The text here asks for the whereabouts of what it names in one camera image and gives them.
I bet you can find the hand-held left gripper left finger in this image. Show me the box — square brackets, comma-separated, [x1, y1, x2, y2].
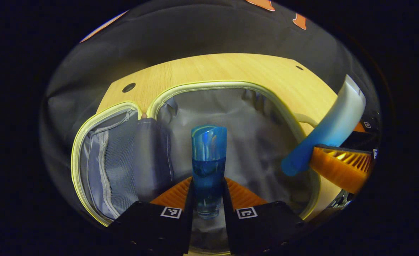
[108, 177, 196, 255]

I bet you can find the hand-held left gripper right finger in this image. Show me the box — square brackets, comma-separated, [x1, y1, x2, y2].
[224, 177, 306, 255]

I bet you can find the blue and white tube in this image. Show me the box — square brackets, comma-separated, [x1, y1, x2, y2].
[281, 74, 366, 177]

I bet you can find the small blue bottle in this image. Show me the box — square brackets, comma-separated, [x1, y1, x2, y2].
[191, 124, 228, 220]

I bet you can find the pale yellow suitcase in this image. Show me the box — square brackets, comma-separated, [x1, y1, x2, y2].
[71, 80, 341, 255]

